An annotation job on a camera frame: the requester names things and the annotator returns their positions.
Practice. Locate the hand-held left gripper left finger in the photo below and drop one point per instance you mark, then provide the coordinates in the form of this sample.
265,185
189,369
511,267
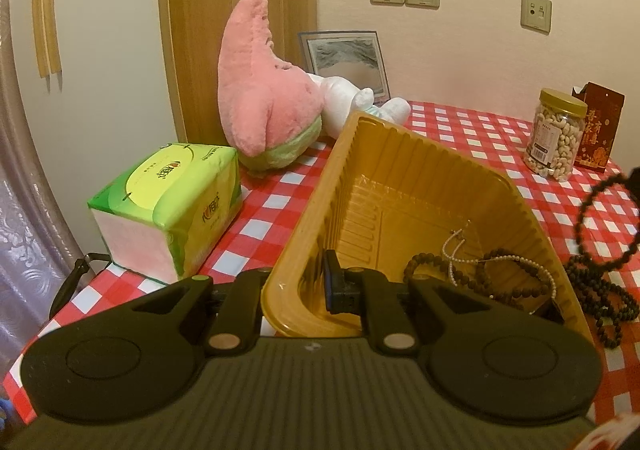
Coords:
250,292

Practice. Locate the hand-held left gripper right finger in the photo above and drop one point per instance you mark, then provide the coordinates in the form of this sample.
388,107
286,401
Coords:
336,292

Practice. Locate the yellow plastic tray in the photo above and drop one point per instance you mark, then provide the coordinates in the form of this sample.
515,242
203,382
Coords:
400,180

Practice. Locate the red checkered tablecloth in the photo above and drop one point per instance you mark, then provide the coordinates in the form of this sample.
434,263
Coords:
280,190

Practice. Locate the green tissue pack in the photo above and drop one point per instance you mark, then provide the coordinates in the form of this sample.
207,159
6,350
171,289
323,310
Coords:
165,210

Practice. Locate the white plush toy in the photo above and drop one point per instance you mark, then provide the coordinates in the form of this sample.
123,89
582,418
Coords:
345,95

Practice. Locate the pink star plush toy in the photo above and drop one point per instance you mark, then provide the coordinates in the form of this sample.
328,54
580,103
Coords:
260,95

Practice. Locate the purple patterned curtain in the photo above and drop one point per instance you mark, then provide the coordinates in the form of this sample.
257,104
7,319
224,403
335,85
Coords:
30,210

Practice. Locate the framed picture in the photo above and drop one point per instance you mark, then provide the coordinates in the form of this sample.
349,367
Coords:
345,55

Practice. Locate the jar of cashews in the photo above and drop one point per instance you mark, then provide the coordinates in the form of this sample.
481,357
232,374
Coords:
555,135

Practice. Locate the wooden door panel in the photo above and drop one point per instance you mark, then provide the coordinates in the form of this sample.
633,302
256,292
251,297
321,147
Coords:
225,5

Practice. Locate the red printed box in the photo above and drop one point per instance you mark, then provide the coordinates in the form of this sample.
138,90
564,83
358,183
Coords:
602,130

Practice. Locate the beige wall plate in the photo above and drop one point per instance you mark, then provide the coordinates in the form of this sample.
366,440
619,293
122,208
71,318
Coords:
536,12

